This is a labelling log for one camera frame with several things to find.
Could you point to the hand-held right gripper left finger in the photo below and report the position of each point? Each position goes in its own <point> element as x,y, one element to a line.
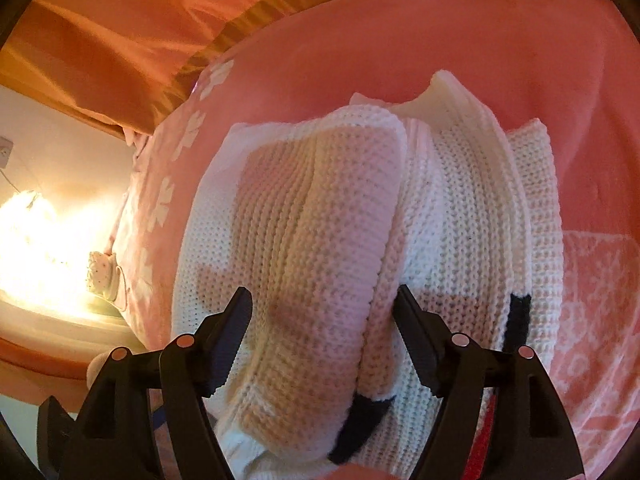
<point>235,330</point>

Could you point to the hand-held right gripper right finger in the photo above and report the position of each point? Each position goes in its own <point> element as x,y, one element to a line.
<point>417,345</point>

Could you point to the white red black knitted sweater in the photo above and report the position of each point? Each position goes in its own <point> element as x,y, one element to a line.
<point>325,210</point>

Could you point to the white bedside table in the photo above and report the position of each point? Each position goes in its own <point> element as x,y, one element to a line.
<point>50,322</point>

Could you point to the white dotted table lamp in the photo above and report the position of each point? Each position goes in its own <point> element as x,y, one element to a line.
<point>102,270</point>

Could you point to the glowing white fluffy light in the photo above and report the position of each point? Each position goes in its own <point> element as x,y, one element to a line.
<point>30,230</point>

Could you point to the pink patterned bed blanket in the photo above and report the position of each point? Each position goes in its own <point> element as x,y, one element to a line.
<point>350,50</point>

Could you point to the orange curtain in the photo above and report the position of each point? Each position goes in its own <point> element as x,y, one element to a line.
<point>100,25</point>

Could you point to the wall socket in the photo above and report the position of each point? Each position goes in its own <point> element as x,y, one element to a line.
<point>5,152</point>

